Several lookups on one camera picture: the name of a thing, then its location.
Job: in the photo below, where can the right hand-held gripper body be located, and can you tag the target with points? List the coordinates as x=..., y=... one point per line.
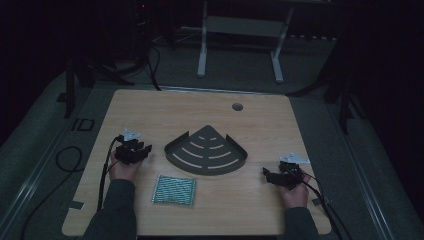
x=290, y=170

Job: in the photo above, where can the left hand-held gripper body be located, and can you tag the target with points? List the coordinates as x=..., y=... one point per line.
x=130, y=146

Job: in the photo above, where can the green striped cloth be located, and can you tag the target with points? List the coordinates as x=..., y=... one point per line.
x=174, y=190

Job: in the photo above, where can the black corner shelf tray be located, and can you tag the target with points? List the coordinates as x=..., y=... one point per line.
x=206, y=150

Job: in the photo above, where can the person's left hand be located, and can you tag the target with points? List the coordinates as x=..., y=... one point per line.
x=122, y=170

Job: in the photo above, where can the person's right hand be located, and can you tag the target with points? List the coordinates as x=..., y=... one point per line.
x=295, y=195

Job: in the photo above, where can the round table grommet hole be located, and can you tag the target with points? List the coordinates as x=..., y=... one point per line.
x=237, y=107

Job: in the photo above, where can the black tripod stand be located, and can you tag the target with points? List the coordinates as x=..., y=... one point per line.
x=100, y=63
x=340, y=90

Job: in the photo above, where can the white metal stand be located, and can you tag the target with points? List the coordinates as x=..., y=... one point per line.
x=240, y=33

